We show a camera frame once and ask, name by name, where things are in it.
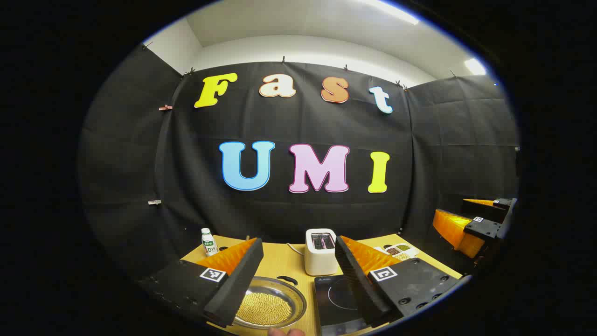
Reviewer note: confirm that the black induction cooktop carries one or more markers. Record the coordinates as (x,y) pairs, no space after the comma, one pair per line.
(336,301)

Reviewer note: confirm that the black backdrop cloth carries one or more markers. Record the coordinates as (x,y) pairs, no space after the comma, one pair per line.
(186,186)

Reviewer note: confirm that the white divided dish of grains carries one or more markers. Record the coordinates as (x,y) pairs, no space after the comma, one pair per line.
(402,251)

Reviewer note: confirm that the white toaster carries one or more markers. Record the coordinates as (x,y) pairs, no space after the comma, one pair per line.
(321,259)

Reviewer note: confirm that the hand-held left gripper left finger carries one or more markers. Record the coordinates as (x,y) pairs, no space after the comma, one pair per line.
(233,289)

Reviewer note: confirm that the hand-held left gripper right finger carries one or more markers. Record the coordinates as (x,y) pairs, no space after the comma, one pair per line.
(359,284)

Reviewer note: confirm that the heap of soybeans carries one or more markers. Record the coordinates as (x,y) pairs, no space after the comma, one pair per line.
(263,309)

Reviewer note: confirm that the white drink bottle green label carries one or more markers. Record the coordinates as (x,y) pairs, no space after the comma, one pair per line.
(209,245)

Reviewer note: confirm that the long ceiling light strip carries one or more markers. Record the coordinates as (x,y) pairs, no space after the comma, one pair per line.
(396,11)

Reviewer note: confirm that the ceiling light panel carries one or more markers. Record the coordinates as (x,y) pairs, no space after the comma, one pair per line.
(475,66)

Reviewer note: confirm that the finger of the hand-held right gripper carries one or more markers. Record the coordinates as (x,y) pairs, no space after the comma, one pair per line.
(485,210)
(450,226)

